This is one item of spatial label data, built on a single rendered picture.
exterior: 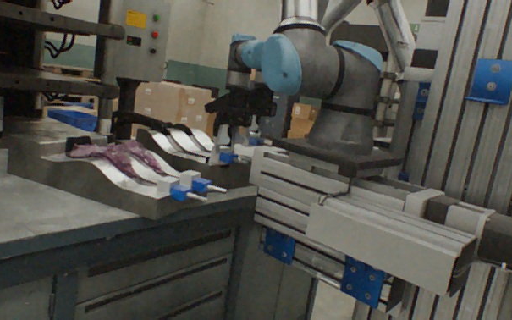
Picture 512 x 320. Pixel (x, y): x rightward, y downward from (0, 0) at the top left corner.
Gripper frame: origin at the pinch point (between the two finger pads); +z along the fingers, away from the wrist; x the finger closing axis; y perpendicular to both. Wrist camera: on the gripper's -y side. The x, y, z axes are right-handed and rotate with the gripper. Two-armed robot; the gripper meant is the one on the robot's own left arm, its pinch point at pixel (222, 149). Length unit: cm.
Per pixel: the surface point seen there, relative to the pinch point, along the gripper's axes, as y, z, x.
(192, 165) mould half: -5.3, 6.2, -7.0
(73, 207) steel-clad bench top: -2.0, 12.9, -47.2
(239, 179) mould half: 2.0, 10.1, 8.4
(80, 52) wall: -684, -17, 322
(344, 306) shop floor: 6, 94, 115
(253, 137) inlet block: -10.4, -1.0, 28.2
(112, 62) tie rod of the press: -72, -20, 4
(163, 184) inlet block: 9.1, 5.8, -30.0
